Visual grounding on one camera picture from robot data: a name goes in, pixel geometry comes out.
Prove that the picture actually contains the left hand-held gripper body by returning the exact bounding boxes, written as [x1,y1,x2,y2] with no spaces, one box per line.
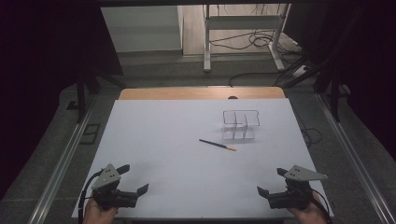
[91,163,140,211]

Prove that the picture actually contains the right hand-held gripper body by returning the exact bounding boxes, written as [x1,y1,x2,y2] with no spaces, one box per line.
[266,164,329,211]

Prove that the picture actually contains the clear acrylic divided organizer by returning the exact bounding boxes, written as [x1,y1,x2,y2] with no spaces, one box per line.
[221,109,262,141]

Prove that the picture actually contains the person's left hand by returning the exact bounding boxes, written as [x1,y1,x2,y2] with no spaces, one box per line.
[83,197,120,224]

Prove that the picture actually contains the person's right hand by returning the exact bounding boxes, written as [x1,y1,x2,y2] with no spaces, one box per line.
[286,191,328,224]

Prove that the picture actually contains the white table mat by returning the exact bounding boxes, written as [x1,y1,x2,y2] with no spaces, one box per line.
[71,98,334,218]

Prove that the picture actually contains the black metal stand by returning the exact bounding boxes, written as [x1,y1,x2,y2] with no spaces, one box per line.
[66,62,126,124]
[283,59,350,123]

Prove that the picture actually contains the white power strip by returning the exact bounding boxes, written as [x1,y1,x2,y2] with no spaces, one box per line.
[292,64,310,78]

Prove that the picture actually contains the white cabinet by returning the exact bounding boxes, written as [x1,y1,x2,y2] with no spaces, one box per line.
[100,5,185,54]

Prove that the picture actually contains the left hand-held gripper cable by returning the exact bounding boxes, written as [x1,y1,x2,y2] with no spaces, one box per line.
[78,169,104,224]

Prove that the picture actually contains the hand-held gripper cable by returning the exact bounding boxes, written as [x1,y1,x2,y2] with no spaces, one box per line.
[78,169,104,224]
[311,194,332,224]

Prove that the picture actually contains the right hand-held gripper cable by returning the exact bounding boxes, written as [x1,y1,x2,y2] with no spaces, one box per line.
[311,194,332,224]

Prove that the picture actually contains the aluminium rail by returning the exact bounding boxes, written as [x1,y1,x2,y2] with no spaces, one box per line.
[27,96,98,224]
[316,92,396,224]

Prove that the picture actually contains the thin black looped cable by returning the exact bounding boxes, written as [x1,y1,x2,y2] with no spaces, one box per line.
[292,105,323,147]

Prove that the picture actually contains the black floor frame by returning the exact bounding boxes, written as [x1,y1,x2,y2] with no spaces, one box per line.
[78,123,102,146]

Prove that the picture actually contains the black floor cable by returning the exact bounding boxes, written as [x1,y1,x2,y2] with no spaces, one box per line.
[228,72,281,88]

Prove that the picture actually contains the tangle of black floor cables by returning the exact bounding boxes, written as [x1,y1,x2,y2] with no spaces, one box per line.
[208,29,301,52]

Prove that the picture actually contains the white metal desk frame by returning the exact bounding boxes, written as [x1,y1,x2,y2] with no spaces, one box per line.
[203,3,292,74]

